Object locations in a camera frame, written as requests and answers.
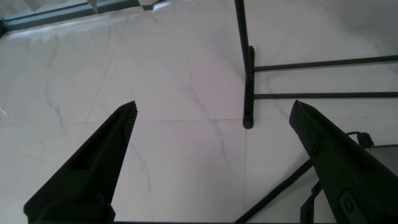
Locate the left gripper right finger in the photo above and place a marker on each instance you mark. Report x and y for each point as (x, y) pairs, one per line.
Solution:
(332, 171)

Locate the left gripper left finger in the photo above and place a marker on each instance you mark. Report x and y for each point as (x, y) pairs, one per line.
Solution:
(90, 186)

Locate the black clothes rack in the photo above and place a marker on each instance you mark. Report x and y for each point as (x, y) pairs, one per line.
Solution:
(248, 93)

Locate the window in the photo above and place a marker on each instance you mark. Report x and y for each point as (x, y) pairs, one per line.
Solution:
(62, 14)

